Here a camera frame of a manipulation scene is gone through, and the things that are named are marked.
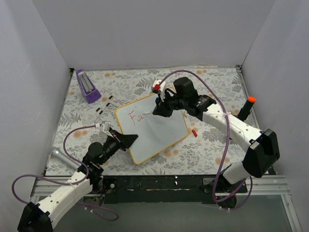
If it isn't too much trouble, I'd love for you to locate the yellow framed whiteboard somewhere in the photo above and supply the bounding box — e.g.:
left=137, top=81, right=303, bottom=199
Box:
left=115, top=93, right=190, bottom=165

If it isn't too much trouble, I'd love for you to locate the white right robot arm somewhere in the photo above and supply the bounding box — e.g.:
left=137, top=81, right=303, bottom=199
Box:
left=152, top=77, right=280, bottom=192

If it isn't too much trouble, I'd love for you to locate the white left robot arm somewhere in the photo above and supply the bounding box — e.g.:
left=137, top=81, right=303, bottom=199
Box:
left=17, top=128, right=138, bottom=232

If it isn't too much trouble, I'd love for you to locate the silver microphone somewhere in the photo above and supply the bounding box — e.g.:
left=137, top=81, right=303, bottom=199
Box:
left=49, top=146, right=80, bottom=170

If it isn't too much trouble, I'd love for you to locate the purple metronome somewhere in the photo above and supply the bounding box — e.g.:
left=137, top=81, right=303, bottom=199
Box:
left=76, top=69, right=101, bottom=103

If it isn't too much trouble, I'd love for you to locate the black orange-tipped flashlight on stand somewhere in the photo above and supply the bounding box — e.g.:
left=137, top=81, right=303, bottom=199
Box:
left=237, top=96, right=256, bottom=122

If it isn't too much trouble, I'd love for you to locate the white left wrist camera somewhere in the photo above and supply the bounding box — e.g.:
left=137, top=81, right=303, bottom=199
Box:
left=99, top=122, right=111, bottom=136

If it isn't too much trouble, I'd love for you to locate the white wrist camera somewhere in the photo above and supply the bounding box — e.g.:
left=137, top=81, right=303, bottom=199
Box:
left=99, top=122, right=111, bottom=136
left=151, top=80, right=167, bottom=102

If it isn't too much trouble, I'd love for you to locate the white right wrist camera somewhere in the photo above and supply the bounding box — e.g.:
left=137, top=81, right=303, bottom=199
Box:
left=151, top=80, right=167, bottom=102

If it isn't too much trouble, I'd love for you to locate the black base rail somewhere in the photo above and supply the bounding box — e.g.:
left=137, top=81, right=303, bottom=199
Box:
left=74, top=174, right=242, bottom=203

